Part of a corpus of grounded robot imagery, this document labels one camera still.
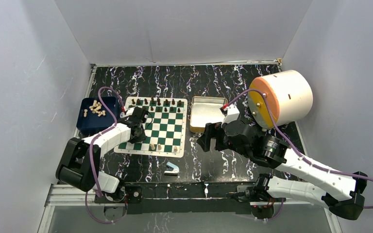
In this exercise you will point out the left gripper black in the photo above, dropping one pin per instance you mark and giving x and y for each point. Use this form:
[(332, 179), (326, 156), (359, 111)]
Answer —
[(141, 138)]

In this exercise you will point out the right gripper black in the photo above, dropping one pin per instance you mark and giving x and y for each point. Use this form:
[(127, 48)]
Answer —
[(211, 129)]

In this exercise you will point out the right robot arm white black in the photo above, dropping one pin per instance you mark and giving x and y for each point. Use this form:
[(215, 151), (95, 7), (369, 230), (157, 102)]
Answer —
[(320, 185)]

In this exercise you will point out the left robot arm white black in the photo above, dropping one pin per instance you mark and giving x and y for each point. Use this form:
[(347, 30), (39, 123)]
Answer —
[(80, 163)]

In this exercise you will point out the green white chess board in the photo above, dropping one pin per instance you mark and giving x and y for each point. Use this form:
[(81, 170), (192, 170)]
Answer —
[(168, 129)]

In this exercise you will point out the gold rimmed metal tin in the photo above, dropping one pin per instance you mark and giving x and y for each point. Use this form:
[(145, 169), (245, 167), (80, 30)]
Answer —
[(205, 110)]

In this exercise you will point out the light wooden pawn in tray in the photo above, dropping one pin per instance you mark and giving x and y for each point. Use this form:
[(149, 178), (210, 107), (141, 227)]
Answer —
[(101, 113)]

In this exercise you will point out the light blue white stapler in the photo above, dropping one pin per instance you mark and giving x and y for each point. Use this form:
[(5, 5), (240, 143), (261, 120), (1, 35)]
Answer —
[(171, 169)]

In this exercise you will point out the dark blue tray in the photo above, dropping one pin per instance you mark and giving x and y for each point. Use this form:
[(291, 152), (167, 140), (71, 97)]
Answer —
[(89, 123)]

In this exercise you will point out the white cylinder orange yellow face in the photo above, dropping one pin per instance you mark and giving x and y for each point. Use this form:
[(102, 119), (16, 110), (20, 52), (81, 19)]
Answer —
[(288, 94)]

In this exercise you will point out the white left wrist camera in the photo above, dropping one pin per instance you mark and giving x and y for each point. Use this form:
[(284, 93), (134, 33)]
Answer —
[(129, 112)]

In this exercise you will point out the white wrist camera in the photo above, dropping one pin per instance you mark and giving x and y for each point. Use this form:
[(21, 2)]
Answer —
[(129, 112), (231, 114)]

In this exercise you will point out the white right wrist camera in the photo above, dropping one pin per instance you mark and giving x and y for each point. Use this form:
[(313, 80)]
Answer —
[(231, 114)]

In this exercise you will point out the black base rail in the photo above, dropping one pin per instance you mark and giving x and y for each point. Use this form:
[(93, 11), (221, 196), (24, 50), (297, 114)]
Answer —
[(196, 197)]

